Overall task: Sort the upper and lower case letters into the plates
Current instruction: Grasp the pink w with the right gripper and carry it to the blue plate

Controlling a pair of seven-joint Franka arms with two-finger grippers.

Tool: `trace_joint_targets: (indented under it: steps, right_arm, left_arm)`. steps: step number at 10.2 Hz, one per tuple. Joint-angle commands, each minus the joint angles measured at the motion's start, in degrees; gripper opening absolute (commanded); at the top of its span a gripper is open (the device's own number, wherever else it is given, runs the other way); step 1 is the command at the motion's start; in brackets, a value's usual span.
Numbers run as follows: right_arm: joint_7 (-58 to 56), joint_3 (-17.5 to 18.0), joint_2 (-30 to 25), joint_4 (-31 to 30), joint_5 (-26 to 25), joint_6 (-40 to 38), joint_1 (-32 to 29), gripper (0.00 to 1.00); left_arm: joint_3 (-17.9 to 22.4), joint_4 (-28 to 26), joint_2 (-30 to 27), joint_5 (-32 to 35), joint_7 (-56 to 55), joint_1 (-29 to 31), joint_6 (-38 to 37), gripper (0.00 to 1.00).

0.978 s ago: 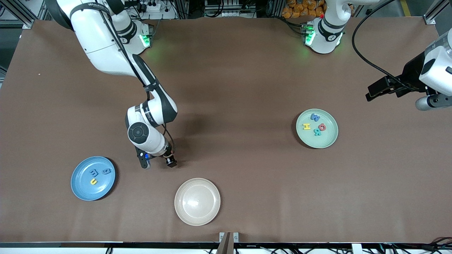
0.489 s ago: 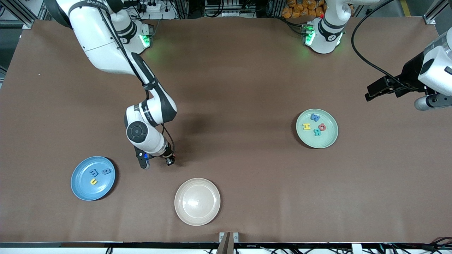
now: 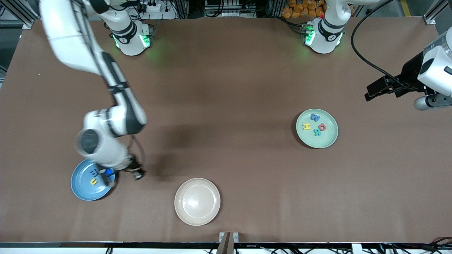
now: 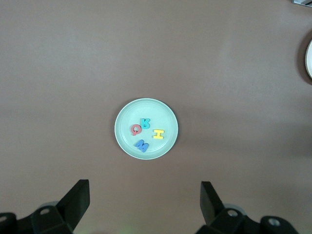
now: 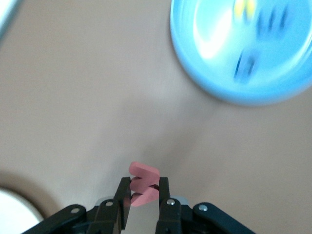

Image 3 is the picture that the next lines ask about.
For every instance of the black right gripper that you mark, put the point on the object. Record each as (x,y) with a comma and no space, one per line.
(133,164)

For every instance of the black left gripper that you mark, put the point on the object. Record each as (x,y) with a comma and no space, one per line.
(409,75)

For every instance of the blue foam letter e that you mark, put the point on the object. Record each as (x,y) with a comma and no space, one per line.
(94,173)

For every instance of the blue foam letter M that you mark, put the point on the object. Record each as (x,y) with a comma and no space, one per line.
(315,117)

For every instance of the red foam letter Q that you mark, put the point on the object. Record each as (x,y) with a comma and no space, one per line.
(319,127)

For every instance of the teal foam letter R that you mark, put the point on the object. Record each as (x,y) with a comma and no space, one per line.
(317,132)

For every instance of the yellow foam letter H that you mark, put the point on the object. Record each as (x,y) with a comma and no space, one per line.
(307,126)

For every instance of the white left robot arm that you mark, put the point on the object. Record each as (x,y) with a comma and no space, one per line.
(325,38)

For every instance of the black arm base connector plug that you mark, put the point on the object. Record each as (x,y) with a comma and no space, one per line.
(304,30)
(151,33)

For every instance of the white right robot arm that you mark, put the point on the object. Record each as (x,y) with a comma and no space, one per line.
(106,148)

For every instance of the blue plate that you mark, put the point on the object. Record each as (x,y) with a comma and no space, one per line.
(84,190)

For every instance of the beige plate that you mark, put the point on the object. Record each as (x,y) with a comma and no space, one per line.
(197,201)

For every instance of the green plate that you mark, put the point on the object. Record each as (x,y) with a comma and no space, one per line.
(325,139)

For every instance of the brown table cover sheet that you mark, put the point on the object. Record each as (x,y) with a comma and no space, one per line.
(247,176)

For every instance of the orange mesh bags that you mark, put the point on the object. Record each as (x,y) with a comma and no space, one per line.
(300,8)

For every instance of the long white power strip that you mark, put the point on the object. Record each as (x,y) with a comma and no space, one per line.
(229,14)

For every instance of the aluminium frame profile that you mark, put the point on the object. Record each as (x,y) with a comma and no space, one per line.
(432,16)
(26,22)

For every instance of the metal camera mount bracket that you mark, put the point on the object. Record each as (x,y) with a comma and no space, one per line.
(226,245)

